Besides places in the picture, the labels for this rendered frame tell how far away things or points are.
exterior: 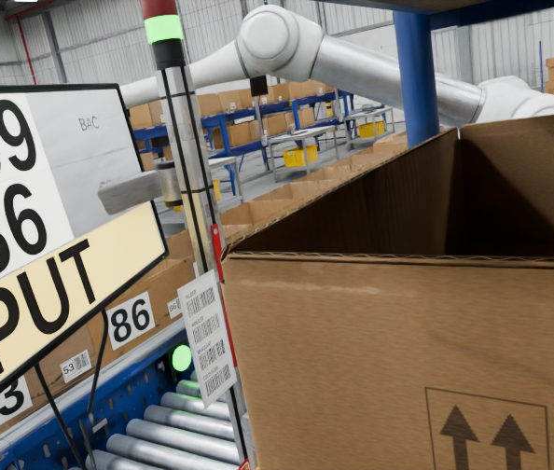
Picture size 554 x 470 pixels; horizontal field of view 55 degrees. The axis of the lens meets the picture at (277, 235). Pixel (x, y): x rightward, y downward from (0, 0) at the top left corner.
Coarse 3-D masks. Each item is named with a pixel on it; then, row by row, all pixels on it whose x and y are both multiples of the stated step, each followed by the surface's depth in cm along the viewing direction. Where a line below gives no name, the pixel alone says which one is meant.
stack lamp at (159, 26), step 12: (144, 0) 75; (156, 0) 75; (168, 0) 76; (144, 12) 76; (156, 12) 75; (168, 12) 76; (156, 24) 76; (168, 24) 76; (156, 36) 76; (168, 36) 76; (180, 36) 78
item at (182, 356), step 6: (180, 348) 154; (186, 348) 155; (174, 354) 152; (180, 354) 153; (186, 354) 155; (174, 360) 152; (180, 360) 153; (186, 360) 155; (174, 366) 152; (180, 366) 153; (186, 366) 155
